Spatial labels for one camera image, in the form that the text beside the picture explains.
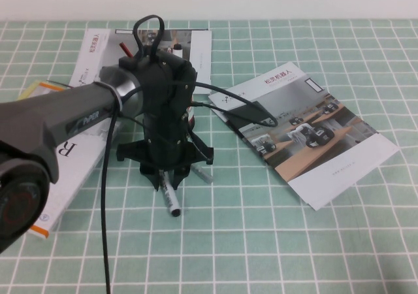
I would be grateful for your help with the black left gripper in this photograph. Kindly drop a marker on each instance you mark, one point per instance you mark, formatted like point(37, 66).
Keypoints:
point(163, 111)

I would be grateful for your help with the white marker with dark label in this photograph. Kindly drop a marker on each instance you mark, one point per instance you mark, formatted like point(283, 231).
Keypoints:
point(170, 199)

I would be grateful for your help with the clear grey gel pen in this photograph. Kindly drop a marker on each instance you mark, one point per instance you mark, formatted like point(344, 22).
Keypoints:
point(203, 173)

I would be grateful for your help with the AgileX brochure grey photo cover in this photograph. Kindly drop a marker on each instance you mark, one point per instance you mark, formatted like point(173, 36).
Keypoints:
point(216, 110)
point(326, 150)
point(94, 49)

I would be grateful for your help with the white orange ROS book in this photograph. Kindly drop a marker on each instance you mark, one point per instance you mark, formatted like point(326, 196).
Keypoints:
point(76, 163)

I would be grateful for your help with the green checked tablecloth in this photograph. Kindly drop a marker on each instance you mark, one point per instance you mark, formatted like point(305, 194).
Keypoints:
point(261, 248)

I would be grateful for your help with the white marker black cap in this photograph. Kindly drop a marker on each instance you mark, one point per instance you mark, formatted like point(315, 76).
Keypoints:
point(178, 49)

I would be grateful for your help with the red and black pencil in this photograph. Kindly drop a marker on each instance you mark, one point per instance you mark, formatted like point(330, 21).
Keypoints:
point(125, 49)

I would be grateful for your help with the yellow and blue book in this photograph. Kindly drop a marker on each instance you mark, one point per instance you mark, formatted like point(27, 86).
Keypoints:
point(30, 89)

